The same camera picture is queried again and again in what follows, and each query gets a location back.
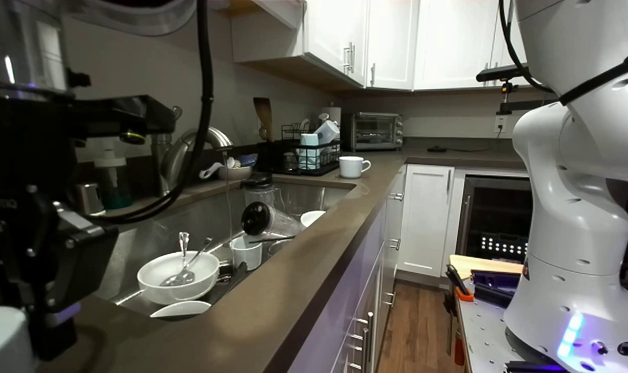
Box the black dish rack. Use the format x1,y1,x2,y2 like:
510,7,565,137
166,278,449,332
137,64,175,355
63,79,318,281
254,138,340,176

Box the white mug cup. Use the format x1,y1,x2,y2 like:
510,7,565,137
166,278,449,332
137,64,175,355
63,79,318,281
0,307,35,373

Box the clear blender jar black lid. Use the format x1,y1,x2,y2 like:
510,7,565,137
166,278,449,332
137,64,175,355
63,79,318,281
240,202,302,236

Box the white bowl in sink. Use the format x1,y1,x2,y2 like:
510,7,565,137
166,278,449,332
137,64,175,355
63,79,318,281
137,250,220,305

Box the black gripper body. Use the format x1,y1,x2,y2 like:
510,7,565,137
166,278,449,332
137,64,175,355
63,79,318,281
0,96,176,360

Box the white mug on counter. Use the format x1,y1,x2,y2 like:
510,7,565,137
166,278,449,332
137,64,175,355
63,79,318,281
340,155,370,178

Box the white plate in sink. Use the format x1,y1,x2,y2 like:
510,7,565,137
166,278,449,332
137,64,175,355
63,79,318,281
150,300,212,320

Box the white container in rack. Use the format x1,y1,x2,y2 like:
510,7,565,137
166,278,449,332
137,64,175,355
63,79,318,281
299,133,322,170

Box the white upper cabinets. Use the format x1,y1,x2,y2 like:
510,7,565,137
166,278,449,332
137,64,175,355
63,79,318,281
231,0,525,92

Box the wooden spatula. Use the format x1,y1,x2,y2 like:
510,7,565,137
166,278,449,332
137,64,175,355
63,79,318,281
252,97,271,142

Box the soap dispenser bottle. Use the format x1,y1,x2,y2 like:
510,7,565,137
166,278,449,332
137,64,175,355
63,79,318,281
96,149,130,210

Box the black built-in oven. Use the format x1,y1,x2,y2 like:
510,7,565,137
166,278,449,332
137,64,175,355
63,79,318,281
456,175,533,263

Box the small white cup in sink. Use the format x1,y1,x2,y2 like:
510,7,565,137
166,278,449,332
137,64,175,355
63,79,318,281
231,236,264,272

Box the silver toaster oven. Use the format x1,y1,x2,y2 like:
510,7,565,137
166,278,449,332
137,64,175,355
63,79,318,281
350,112,402,149

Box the metal spoon in bowl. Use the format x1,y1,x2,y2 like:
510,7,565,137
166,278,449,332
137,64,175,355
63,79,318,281
162,232,212,286

